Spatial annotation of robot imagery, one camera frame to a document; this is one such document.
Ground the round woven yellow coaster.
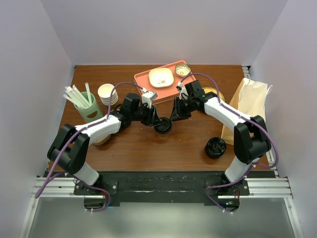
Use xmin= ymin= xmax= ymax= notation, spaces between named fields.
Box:
xmin=203 ymin=87 xmax=225 ymax=101

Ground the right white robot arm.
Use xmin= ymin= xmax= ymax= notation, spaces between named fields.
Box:
xmin=170 ymin=81 xmax=271 ymax=195

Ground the cream square plate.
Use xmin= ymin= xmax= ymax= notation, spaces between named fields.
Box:
xmin=149 ymin=67 xmax=174 ymax=88

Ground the wrapped white straw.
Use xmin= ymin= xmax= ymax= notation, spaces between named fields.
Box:
xmin=63 ymin=94 xmax=84 ymax=108
xmin=65 ymin=86 xmax=86 ymax=109
xmin=72 ymin=85 xmax=90 ymax=108

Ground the green straw holder cup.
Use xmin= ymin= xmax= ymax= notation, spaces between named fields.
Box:
xmin=74 ymin=93 xmax=104 ymax=123

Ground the stack of paper cups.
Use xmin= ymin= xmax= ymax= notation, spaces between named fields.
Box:
xmin=98 ymin=83 xmax=118 ymax=106

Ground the stack of black lids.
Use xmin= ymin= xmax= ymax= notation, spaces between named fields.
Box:
xmin=205 ymin=137 xmax=227 ymax=159

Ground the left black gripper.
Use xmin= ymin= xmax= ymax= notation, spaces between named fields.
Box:
xmin=131 ymin=103 xmax=161 ymax=128

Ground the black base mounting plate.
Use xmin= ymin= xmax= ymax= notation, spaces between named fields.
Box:
xmin=73 ymin=171 xmax=248 ymax=207

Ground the black coffee cup lid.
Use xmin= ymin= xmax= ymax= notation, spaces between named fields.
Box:
xmin=154 ymin=117 xmax=172 ymax=134

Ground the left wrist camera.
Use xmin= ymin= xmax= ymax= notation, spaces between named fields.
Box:
xmin=141 ymin=91 xmax=158 ymax=108

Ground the cardboard cup carrier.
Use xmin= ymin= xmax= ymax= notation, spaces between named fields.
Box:
xmin=93 ymin=106 xmax=122 ymax=146

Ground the purple cable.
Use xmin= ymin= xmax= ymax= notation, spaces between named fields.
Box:
xmin=178 ymin=72 xmax=279 ymax=213
xmin=34 ymin=82 xmax=147 ymax=213

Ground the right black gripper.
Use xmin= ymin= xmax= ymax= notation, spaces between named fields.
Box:
xmin=169 ymin=97 xmax=195 ymax=121

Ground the small floral bowl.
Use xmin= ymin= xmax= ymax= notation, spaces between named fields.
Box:
xmin=175 ymin=63 xmax=191 ymax=78

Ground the brown paper bag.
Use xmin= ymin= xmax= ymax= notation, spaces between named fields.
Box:
xmin=220 ymin=77 xmax=273 ymax=146

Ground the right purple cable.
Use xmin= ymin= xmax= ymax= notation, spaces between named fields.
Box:
xmin=178 ymin=72 xmax=279 ymax=213

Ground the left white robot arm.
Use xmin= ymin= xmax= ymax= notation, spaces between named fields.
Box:
xmin=47 ymin=91 xmax=161 ymax=194

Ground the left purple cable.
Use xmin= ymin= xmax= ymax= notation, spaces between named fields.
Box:
xmin=34 ymin=82 xmax=147 ymax=213

